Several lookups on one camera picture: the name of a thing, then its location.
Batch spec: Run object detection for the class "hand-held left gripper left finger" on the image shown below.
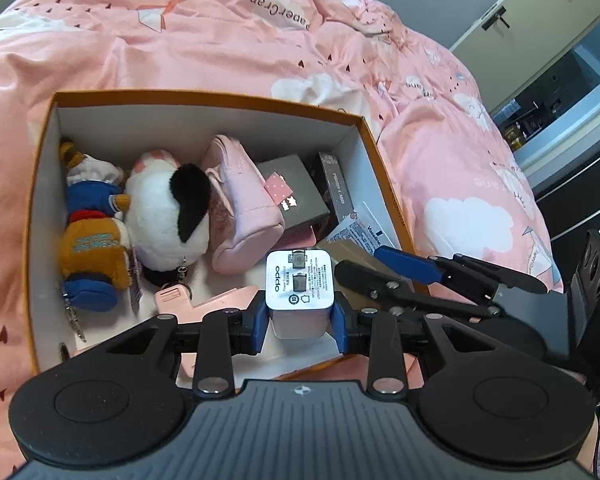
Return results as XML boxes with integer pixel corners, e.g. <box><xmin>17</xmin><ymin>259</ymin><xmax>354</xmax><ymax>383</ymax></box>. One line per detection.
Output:
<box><xmin>100</xmin><ymin>292</ymin><xmax>270</xmax><ymax>398</ymax></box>

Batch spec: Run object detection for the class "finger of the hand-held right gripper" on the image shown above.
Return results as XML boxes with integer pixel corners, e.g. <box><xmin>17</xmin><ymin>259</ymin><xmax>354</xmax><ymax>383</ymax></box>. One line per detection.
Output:
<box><xmin>334</xmin><ymin>260</ymin><xmax>502</xmax><ymax>324</ymax></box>
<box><xmin>375</xmin><ymin>246</ymin><xmax>549</xmax><ymax>294</ymax></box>

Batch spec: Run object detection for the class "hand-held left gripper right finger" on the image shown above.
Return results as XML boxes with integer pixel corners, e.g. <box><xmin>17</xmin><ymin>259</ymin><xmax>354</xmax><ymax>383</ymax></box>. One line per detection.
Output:
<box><xmin>330</xmin><ymin>297</ymin><xmax>502</xmax><ymax>398</ymax></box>

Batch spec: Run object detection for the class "gold gift box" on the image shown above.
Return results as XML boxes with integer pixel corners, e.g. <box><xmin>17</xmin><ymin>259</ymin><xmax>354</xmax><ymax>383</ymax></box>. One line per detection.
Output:
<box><xmin>330</xmin><ymin>239</ymin><xmax>416</xmax><ymax>292</ymax></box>

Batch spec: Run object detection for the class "white lotion tube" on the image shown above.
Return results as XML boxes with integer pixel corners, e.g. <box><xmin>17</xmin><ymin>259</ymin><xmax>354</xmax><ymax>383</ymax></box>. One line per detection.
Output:
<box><xmin>325</xmin><ymin>201</ymin><xmax>399</xmax><ymax>257</ymax></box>

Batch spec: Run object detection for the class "white power adapter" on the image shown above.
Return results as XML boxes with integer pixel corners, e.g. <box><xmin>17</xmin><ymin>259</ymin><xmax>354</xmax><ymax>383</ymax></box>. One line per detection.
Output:
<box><xmin>265</xmin><ymin>249</ymin><xmax>336</xmax><ymax>340</ymax></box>

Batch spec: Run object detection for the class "pink snap card wallet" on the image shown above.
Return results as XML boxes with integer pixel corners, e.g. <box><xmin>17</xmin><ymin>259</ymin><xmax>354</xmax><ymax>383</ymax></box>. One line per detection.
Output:
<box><xmin>284</xmin><ymin>224</ymin><xmax>317</xmax><ymax>252</ymax></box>

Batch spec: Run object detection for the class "dark sparkly slim box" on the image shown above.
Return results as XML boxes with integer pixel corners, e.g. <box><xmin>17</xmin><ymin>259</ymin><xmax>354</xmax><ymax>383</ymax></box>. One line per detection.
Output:
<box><xmin>316</xmin><ymin>151</ymin><xmax>356</xmax><ymax>222</ymax></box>

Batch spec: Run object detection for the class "pink pouch with dotted bow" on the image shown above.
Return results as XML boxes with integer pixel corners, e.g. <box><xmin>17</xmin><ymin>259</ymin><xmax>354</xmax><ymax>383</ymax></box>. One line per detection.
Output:
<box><xmin>201</xmin><ymin>135</ymin><xmax>286</xmax><ymax>276</ymax></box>

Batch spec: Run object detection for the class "black square gift box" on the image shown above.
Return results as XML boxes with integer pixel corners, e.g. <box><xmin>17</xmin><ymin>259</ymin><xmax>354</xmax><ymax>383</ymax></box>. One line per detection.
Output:
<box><xmin>256</xmin><ymin>155</ymin><xmax>332</xmax><ymax>234</ymax></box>

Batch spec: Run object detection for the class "black and white panda plush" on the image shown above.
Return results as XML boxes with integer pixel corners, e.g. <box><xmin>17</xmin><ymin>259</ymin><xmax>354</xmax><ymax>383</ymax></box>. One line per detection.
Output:
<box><xmin>125</xmin><ymin>149</ymin><xmax>214</xmax><ymax>287</ymax></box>

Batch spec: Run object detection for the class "duck plush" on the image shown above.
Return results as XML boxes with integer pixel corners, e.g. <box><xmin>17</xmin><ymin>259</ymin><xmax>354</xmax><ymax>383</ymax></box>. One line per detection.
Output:
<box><xmin>57</xmin><ymin>140</ymin><xmax>134</xmax><ymax>343</ymax></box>

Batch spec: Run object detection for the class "orange cardboard box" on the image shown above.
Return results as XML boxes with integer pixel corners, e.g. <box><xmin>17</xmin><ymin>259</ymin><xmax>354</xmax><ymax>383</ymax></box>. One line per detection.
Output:
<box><xmin>27</xmin><ymin>91</ymin><xmax>417</xmax><ymax>382</ymax></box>

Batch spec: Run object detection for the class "dark shelf unit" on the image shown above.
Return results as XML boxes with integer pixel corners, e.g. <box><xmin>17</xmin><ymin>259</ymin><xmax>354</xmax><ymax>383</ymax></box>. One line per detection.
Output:
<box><xmin>490</xmin><ymin>35</ymin><xmax>600</xmax><ymax>161</ymax></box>

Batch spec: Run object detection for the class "cream wardrobe door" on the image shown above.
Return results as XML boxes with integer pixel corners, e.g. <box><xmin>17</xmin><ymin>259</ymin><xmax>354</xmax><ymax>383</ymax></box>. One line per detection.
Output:
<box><xmin>450</xmin><ymin>0</ymin><xmax>600</xmax><ymax>63</ymax></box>

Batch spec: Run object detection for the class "pink printed blanket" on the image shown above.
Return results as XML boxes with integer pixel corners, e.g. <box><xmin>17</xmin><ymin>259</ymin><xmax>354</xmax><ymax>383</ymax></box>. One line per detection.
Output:
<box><xmin>0</xmin><ymin>0</ymin><xmax>565</xmax><ymax>396</ymax></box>

